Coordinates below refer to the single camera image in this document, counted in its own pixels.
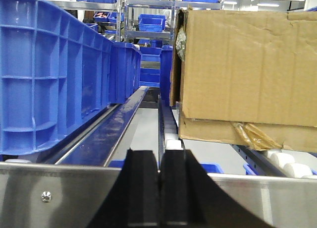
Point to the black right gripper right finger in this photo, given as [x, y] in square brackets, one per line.
[189, 198]

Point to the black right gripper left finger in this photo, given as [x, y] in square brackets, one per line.
[133, 200]

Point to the white roller wheels track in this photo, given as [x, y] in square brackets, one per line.
[288, 165]

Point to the worn cardboard box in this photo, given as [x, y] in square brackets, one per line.
[247, 78]

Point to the blue ribbed crate left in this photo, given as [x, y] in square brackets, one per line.
[54, 75]

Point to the blue roller track rail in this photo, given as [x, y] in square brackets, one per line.
[95, 142]

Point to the stainless steel shelf rail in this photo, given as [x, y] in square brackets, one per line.
[53, 196]

